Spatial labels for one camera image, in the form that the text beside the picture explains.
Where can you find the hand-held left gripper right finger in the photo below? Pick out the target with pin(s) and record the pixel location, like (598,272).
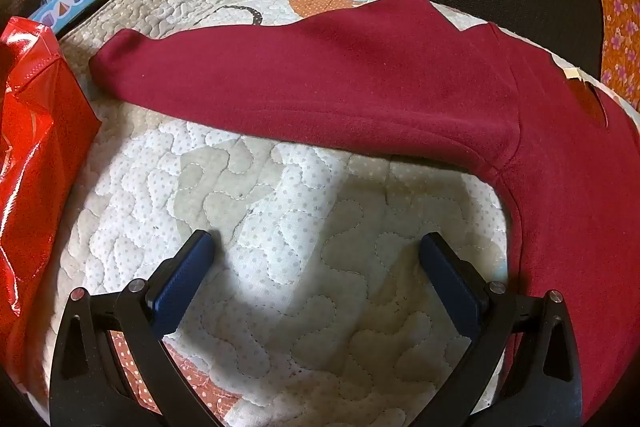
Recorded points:
(452,282)

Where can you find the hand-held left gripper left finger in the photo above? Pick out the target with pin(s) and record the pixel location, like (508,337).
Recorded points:
(182,279)

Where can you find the dark red sweater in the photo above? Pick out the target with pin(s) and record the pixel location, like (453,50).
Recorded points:
(350,82)

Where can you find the quilted patchwork blanket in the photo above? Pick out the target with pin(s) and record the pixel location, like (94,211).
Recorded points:
(300,232)

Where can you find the shiny red bag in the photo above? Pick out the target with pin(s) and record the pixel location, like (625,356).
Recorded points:
(35,132)

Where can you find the orange floral cloth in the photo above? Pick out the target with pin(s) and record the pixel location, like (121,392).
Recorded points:
(620,17)

